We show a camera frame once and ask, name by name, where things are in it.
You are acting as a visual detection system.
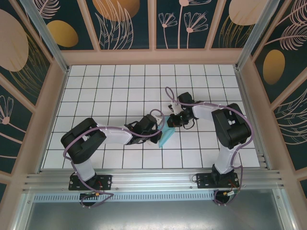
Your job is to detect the light blue cloth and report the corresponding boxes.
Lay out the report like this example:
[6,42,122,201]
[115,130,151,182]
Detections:
[158,116,177,149]

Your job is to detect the grey metal sheet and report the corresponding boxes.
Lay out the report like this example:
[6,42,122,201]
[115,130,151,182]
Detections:
[23,200,286,230]

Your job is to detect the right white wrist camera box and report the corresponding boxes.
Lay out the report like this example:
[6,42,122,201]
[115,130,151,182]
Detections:
[167,102,181,115]

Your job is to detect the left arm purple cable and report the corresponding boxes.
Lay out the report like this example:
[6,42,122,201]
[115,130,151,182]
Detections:
[63,109,166,209]

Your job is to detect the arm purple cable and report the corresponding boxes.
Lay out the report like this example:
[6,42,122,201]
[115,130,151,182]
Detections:
[165,86,254,207]
[63,109,166,209]

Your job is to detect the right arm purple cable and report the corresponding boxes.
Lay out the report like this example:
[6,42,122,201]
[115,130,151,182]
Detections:
[165,86,254,207]

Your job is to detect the aluminium mounting rail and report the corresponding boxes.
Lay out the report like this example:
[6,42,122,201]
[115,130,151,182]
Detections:
[23,169,286,192]

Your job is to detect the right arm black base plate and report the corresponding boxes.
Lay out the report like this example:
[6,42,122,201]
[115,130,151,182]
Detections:
[196,172,240,190]

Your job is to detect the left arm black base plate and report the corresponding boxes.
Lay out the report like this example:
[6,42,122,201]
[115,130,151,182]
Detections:
[69,174,113,191]

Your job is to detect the slotted grey cable duct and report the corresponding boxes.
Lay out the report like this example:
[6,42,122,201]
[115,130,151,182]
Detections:
[33,193,216,202]

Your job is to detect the aluminium side rail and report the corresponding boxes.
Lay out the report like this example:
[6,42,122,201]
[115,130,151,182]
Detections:
[236,68,271,171]

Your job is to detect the aluminium frame post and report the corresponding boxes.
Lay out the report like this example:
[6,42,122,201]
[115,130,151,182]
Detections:
[235,0,286,70]
[19,0,71,74]

